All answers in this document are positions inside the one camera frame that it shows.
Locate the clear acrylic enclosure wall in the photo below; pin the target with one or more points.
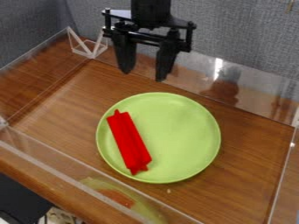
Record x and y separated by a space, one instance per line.
54 93

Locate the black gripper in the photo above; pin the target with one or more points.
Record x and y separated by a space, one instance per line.
149 24

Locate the red plastic carrot block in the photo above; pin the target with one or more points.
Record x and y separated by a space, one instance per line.
129 142

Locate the clear acrylic corner bracket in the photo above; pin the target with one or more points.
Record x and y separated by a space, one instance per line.
85 47

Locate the light green round plate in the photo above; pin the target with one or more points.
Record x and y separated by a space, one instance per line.
180 134

